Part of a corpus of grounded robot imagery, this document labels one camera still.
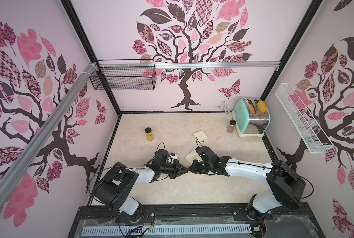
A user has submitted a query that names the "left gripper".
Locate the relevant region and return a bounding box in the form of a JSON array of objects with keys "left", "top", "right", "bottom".
[{"left": 159, "top": 159, "right": 188, "bottom": 179}]

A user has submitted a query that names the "cream drawer jewelry box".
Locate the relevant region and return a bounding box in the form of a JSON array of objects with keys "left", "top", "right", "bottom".
[{"left": 194, "top": 131, "right": 208, "bottom": 143}]

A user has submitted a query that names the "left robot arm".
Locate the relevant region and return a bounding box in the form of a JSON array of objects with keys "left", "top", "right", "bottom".
[{"left": 90, "top": 149, "right": 188, "bottom": 219}]

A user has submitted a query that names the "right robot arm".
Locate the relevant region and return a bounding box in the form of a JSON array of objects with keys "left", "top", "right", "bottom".
[{"left": 189, "top": 146, "right": 306, "bottom": 220}]

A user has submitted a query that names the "brown spice jar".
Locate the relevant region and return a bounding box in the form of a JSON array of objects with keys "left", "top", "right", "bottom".
[{"left": 227, "top": 119, "right": 236, "bottom": 133}]

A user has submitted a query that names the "yellow spice jar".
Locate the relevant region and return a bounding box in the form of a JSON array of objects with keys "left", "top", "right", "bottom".
[{"left": 144, "top": 128, "right": 154, "bottom": 141}]

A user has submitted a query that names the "mint green toaster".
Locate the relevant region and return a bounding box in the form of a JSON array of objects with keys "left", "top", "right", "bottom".
[{"left": 232, "top": 98, "right": 271, "bottom": 138}]

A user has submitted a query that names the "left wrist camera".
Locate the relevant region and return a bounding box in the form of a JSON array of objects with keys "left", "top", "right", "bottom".
[{"left": 167, "top": 153, "right": 178, "bottom": 163}]

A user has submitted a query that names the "white toaster cable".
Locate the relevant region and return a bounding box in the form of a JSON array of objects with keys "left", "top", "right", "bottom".
[{"left": 218, "top": 97, "right": 249, "bottom": 119}]

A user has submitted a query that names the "white slotted cable duct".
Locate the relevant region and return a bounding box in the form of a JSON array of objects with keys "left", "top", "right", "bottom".
[{"left": 80, "top": 224, "right": 252, "bottom": 238}]

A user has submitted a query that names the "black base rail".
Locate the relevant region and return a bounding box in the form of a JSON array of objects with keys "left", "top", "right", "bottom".
[{"left": 68, "top": 203, "right": 325, "bottom": 238}]

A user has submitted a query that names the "black wire basket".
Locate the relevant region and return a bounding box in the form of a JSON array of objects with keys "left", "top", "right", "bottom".
[{"left": 90, "top": 59, "right": 157, "bottom": 90}]

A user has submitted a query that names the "white wire shelf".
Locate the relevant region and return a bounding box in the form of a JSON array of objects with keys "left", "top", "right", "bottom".
[{"left": 275, "top": 83, "right": 334, "bottom": 154}]

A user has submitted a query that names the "aluminium rail back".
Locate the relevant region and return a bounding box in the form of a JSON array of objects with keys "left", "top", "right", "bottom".
[{"left": 100, "top": 61, "right": 281, "bottom": 69}]

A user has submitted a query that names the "aluminium rail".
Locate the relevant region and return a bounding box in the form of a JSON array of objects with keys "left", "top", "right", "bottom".
[
  {"left": 100, "top": 61, "right": 281, "bottom": 69},
  {"left": 0, "top": 62, "right": 98, "bottom": 208}
]

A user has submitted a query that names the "aluminium rail left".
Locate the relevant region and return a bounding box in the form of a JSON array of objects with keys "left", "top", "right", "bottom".
[{"left": 0, "top": 62, "right": 98, "bottom": 208}]

